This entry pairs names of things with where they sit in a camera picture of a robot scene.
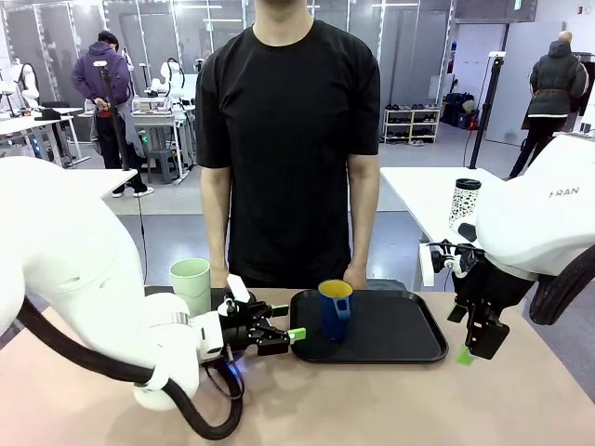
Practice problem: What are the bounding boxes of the black bags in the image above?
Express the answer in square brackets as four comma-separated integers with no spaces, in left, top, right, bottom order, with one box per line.
[441,92,480,131]

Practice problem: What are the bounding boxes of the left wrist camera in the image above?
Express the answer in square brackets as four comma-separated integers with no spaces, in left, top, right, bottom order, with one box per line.
[225,273,251,303]

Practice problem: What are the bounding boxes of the person in purple hoodie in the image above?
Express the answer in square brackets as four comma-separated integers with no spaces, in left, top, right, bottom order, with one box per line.
[70,30,154,199]

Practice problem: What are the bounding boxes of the black light stand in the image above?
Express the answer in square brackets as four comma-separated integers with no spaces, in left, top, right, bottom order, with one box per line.
[468,50,507,171]

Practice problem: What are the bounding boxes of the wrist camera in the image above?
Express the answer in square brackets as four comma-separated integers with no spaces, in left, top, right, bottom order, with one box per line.
[225,273,251,303]
[419,240,466,287]

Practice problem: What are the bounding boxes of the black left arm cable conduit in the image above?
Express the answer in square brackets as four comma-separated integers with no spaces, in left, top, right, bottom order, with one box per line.
[16,296,245,441]

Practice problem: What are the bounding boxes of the large white table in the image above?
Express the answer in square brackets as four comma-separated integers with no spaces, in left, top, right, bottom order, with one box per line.
[378,165,512,293]

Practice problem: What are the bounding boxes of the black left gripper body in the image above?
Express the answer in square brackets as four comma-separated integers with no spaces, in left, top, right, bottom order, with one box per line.
[218,299,292,358]

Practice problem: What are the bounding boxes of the person's right forearm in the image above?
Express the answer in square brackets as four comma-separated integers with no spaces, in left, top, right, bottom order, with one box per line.
[200,164,231,266]

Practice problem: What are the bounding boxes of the pale green cup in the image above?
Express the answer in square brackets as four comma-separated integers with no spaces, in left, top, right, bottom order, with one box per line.
[169,257,211,317]

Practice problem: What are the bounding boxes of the wooden shoe rack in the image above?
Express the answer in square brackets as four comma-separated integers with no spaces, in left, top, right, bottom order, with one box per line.
[383,107,442,145]

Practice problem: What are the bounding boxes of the white black spotted tumbler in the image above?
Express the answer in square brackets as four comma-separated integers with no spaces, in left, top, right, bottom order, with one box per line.
[448,177,483,230]

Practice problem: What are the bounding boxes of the white workbench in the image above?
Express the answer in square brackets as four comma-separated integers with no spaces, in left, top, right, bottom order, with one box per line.
[132,95,196,182]

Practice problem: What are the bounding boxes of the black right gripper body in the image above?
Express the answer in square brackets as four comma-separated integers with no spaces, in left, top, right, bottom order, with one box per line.
[453,257,511,361]

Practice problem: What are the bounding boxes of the grey step stool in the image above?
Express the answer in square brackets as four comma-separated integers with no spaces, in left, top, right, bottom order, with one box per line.
[146,148,180,185]

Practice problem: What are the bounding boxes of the person in dark jacket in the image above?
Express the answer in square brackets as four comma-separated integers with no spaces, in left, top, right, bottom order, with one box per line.
[509,30,590,180]

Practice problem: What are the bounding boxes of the black plastic tray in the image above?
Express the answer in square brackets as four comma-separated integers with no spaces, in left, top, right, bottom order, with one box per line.
[288,288,450,364]
[143,285,294,335]

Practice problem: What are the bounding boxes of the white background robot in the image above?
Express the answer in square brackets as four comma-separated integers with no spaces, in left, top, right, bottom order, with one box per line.
[0,58,41,112]
[151,58,196,109]

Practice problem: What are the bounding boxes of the person's left hand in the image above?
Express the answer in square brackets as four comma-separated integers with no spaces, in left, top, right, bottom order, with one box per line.
[344,259,369,292]

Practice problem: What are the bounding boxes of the person's right hand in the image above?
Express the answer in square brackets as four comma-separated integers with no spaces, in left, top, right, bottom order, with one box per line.
[209,259,231,290]

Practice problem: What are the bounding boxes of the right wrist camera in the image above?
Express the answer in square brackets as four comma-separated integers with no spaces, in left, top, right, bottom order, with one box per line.
[419,240,466,287]

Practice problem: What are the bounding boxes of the white background desk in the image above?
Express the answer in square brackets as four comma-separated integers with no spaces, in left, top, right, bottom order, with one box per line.
[0,106,92,168]

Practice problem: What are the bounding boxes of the blue mug yellow inside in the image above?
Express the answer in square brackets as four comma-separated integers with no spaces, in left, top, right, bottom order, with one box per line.
[317,279,354,343]

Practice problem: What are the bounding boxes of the black camera stand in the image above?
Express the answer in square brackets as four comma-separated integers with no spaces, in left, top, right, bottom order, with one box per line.
[92,59,131,172]

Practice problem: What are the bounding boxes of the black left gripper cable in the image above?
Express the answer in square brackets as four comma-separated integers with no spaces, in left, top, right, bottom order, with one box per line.
[204,355,246,401]

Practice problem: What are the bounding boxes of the person in black t-shirt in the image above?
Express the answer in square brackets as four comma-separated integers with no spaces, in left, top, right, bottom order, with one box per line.
[194,0,381,289]

